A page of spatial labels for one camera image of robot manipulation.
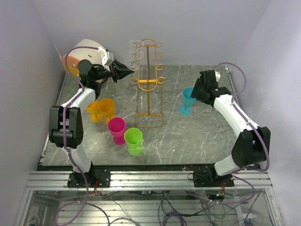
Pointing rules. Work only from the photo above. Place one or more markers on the white orange bread box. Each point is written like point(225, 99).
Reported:
point(89, 53)

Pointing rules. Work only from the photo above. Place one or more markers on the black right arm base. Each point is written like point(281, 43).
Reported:
point(204, 175)

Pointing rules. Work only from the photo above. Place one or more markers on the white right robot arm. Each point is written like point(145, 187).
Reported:
point(252, 143)

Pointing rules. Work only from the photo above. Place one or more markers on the orange plastic goblet inner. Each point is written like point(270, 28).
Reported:
point(106, 108)

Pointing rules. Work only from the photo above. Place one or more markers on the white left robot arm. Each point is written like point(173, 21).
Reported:
point(65, 121)

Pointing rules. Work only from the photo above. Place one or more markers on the orange plastic goblet outer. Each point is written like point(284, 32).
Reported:
point(95, 115)

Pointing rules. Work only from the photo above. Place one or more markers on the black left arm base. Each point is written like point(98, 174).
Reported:
point(97, 176)

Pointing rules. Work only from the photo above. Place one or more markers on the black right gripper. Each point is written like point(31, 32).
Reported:
point(195, 92)

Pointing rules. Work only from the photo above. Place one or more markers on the green plastic goblet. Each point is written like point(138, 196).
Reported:
point(133, 138)

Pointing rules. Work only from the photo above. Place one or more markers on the gold wire glass rack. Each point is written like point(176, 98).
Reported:
point(150, 84)

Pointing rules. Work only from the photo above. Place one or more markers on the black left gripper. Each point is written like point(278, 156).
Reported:
point(119, 71)

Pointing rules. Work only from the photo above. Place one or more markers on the orange plastic goblet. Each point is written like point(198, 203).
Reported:
point(95, 115)
point(106, 108)

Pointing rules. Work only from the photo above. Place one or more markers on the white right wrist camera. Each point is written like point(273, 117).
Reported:
point(214, 76)

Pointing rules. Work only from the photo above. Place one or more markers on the teal plastic goblet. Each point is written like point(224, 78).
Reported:
point(187, 101)

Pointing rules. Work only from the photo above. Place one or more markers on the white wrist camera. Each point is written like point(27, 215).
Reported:
point(214, 76)
point(107, 57)

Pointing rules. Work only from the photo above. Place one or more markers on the clear wine glass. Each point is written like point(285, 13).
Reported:
point(136, 44)
point(132, 64)
point(135, 54)

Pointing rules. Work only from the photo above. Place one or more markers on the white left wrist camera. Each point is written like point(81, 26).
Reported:
point(107, 57)

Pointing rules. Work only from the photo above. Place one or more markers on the pink plastic goblet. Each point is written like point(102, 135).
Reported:
point(117, 127)

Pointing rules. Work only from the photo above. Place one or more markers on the aluminium frame rail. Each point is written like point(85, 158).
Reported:
point(144, 181)

